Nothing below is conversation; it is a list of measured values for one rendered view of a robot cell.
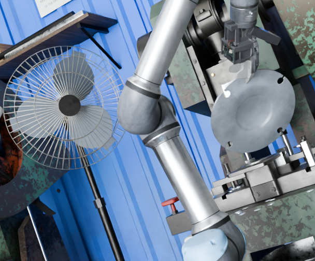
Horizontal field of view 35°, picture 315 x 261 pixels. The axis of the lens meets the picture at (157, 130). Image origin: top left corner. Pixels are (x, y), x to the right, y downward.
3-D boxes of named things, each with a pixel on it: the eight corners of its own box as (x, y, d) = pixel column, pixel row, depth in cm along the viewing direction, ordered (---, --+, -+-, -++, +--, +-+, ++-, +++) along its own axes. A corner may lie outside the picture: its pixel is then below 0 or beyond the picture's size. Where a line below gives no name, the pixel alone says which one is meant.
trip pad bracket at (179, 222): (206, 259, 174) (187, 207, 175) (183, 266, 178) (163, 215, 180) (212, 254, 179) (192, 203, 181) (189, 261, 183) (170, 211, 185)
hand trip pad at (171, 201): (181, 218, 176) (173, 198, 177) (166, 223, 179) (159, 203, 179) (187, 214, 183) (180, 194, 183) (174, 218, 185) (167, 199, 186)
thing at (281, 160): (286, 163, 180) (281, 151, 181) (248, 176, 187) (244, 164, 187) (290, 160, 189) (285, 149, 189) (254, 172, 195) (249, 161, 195)
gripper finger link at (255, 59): (244, 69, 146) (244, 42, 140) (249, 67, 146) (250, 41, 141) (253, 75, 142) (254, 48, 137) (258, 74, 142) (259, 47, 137)
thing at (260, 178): (280, 200, 157) (264, 160, 158) (240, 212, 163) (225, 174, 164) (293, 186, 180) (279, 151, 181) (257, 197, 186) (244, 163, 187)
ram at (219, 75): (266, 125, 175) (235, 48, 177) (227, 140, 181) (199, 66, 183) (275, 122, 190) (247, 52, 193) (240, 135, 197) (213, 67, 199)
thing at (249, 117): (312, 97, 159) (310, 97, 159) (253, 52, 144) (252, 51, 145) (255, 166, 165) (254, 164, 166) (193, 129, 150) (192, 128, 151)
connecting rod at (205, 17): (242, 72, 179) (209, -14, 182) (212, 85, 184) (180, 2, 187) (256, 74, 198) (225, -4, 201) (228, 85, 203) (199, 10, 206)
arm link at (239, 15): (248, -5, 136) (265, 5, 130) (247, 11, 139) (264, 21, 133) (225, 1, 134) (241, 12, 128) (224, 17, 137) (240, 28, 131)
